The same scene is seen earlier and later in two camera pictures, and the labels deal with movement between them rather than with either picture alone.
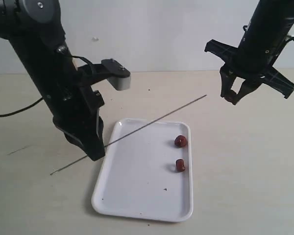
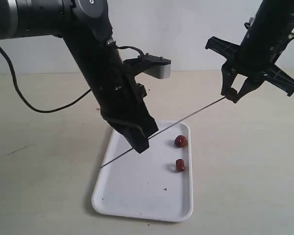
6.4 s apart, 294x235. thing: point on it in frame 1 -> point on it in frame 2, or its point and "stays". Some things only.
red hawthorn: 180,141 stays
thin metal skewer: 130,134 -> 165,129
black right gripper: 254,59 stays
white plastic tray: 147,171 stays
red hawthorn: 231,97 stays
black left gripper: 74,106 -> 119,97
